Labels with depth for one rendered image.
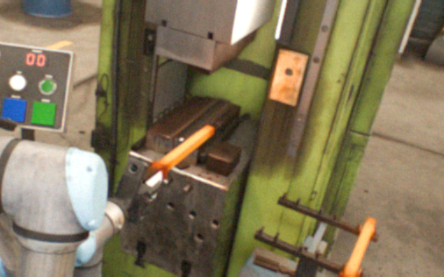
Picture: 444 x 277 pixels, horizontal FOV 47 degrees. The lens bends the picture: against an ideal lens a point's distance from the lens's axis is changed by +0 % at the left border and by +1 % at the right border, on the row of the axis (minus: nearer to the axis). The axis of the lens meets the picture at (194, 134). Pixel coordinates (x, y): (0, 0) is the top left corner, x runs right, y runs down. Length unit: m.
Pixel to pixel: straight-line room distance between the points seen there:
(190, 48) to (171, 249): 0.75
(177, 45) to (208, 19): 0.14
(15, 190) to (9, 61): 1.13
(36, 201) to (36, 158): 0.06
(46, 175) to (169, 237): 1.17
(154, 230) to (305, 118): 0.68
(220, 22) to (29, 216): 0.96
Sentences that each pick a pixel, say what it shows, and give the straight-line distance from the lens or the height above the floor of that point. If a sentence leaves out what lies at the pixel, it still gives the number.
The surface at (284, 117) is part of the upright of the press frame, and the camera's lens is 1.73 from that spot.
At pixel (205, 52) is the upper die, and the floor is 1.32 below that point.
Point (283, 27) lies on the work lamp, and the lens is 1.61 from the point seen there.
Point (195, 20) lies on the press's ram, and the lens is 1.59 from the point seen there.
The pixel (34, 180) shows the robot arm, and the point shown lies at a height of 1.40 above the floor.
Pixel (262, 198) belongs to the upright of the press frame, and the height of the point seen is 0.79.
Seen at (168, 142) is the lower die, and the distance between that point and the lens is 1.77.
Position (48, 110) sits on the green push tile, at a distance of 1.82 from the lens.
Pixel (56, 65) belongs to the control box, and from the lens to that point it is 1.84.
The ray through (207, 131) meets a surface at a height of 1.11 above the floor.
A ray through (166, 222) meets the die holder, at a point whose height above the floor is 0.69.
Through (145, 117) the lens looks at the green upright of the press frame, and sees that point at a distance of 1.96.
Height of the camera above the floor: 1.83
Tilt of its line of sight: 28 degrees down
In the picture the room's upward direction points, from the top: 9 degrees clockwise
